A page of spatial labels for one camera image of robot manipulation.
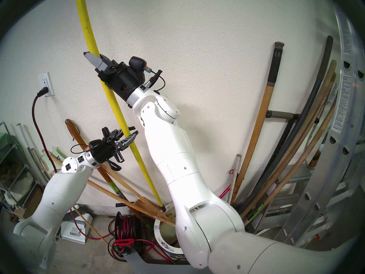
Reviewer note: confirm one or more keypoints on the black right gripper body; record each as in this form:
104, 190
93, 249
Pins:
122, 80

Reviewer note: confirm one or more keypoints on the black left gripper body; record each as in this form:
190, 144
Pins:
107, 152

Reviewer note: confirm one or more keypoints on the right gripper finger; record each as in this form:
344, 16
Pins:
107, 61
95, 61

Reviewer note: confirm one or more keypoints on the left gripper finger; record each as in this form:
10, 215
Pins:
109, 133
127, 140

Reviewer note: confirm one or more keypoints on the yellow broom black bristles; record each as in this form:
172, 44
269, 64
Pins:
85, 25

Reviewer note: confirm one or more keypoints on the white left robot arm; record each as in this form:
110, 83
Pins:
62, 190

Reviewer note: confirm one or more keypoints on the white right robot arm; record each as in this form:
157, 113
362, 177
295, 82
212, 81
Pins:
176, 162

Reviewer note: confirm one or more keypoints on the white floral porcelain pot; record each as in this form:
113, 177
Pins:
169, 230

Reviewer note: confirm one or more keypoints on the long light wooden stick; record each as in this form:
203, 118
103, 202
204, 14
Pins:
97, 186

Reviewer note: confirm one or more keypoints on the pale green plastic tool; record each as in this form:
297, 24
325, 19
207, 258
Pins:
60, 156

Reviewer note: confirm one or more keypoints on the thin metal rods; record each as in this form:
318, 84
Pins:
35, 162

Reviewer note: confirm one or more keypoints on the thin wooden dowel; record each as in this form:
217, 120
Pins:
91, 226

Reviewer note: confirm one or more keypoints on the white plastic pipe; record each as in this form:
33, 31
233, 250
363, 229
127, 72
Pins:
24, 136

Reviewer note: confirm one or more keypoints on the white dustpan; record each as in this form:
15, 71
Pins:
74, 230

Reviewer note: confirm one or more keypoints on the pink metal stick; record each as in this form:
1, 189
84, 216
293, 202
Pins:
225, 190

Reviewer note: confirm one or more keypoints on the grey wooden slat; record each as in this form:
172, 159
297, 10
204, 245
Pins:
235, 173

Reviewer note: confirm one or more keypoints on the black shaft tool olive grip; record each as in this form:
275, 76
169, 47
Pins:
281, 115

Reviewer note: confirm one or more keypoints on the grey metal step ladder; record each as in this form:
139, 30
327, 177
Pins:
288, 207

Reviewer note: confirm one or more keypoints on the aluminium extension ladder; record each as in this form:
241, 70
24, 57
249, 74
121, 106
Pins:
342, 105

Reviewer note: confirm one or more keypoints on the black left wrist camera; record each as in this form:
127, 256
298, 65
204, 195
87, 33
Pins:
95, 147

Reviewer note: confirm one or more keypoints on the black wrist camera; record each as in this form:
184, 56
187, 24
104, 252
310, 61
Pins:
137, 65
95, 147

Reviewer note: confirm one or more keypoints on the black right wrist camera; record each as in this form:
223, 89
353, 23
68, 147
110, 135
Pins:
137, 65

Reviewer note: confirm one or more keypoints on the white wall outlet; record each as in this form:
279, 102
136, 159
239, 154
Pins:
45, 80

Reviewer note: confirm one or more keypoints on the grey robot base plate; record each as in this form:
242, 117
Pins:
137, 265

